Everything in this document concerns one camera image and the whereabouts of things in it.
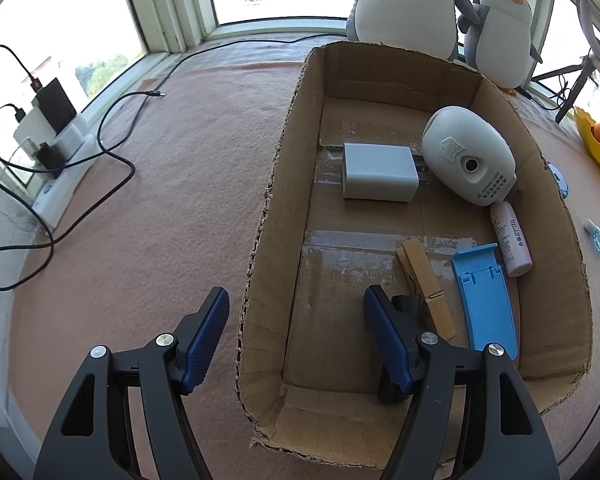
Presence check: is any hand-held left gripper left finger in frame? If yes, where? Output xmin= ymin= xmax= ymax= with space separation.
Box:
xmin=32 ymin=286 xmax=231 ymax=480

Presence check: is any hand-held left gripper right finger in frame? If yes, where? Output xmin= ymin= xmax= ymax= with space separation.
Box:
xmin=362 ymin=284 xmax=561 ymax=480

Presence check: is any black plastic object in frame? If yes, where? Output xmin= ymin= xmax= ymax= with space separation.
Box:
xmin=377 ymin=295 xmax=426 ymax=403

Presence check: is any wooden clothespin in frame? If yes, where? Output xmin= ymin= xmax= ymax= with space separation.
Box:
xmin=396 ymin=239 xmax=458 ymax=341

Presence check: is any cardboard box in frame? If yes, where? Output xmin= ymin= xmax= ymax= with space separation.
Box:
xmin=236 ymin=41 xmax=595 ymax=467

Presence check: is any blue phone stand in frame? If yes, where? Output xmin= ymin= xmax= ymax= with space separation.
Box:
xmin=452 ymin=243 xmax=520 ymax=361

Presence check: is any white bottle with grey cap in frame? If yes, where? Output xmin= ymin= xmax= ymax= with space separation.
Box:
xmin=490 ymin=201 xmax=533 ymax=278

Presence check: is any white wall charger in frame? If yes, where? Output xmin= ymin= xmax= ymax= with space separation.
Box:
xmin=342 ymin=142 xmax=429 ymax=203

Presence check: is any white rounded pencil sharpener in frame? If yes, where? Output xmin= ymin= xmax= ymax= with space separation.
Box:
xmin=421 ymin=106 xmax=517 ymax=207

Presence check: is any pink felt mat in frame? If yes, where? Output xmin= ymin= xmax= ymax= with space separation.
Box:
xmin=7 ymin=30 xmax=600 ymax=480

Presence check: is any white power strip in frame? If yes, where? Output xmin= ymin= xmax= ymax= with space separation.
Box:
xmin=30 ymin=112 xmax=103 ymax=221

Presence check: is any small blue flat gadget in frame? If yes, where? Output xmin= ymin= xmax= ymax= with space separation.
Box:
xmin=547 ymin=161 xmax=571 ymax=199

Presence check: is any black power adapter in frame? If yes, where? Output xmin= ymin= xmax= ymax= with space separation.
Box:
xmin=36 ymin=141 xmax=65 ymax=176

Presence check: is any white charger block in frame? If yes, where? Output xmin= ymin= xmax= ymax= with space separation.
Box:
xmin=14 ymin=105 xmax=56 ymax=143

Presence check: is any yellow bowl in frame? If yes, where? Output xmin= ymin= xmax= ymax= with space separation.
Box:
xmin=574 ymin=106 xmax=600 ymax=183

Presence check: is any black tripod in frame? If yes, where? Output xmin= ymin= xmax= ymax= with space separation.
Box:
xmin=530 ymin=52 xmax=600 ymax=125

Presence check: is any small grey penguin plush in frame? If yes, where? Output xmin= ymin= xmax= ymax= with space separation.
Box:
xmin=457 ymin=0 xmax=543 ymax=91

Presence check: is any large grey penguin plush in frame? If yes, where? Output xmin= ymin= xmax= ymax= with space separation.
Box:
xmin=337 ymin=0 xmax=481 ymax=61

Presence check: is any thin black cable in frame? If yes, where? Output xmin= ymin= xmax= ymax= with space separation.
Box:
xmin=562 ymin=422 xmax=598 ymax=466

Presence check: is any black cable with loose plug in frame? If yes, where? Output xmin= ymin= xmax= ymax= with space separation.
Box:
xmin=0 ymin=89 xmax=167 ymax=291

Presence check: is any black tripod cable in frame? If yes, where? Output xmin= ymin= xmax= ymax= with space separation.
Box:
xmin=517 ymin=87 xmax=563 ymax=111

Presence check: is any black cable along window sill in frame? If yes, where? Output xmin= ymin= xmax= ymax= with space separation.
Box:
xmin=152 ymin=32 xmax=348 ymax=91

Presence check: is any black charger block cable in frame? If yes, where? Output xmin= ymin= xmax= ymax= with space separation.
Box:
xmin=0 ymin=104 xmax=28 ymax=161

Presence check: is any white window frame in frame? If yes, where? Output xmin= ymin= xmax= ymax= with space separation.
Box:
xmin=117 ymin=0 xmax=219 ymax=53

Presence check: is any black power bank cable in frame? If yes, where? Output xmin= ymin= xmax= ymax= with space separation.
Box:
xmin=0 ymin=45 xmax=42 ymax=201

